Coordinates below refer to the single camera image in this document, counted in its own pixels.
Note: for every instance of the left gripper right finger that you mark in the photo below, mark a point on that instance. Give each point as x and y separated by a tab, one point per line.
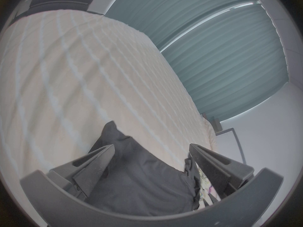
208	171

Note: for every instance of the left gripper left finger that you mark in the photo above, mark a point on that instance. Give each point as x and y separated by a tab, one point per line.
94	171

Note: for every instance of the black T-shirt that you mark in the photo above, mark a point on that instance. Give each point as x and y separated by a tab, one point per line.
142	181

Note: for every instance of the bed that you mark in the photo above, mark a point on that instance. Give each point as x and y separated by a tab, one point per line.
82	79

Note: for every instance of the white printed pyjama garment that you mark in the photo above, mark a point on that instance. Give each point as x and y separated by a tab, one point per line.
205	183

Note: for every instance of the blue-green curtain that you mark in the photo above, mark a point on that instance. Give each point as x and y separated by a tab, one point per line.
177	8
236	63

